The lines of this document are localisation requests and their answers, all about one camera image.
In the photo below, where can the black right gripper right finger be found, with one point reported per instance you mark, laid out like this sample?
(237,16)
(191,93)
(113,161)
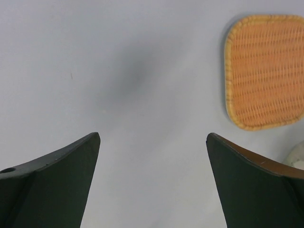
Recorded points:
(255,191)

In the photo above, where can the orange woven wicker tray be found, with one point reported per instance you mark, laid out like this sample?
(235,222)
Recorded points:
(264,71)

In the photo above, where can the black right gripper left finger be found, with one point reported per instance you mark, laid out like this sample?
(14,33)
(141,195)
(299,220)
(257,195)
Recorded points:
(50,191)

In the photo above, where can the pale green plastic bag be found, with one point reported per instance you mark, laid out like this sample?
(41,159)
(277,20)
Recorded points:
(295,158)

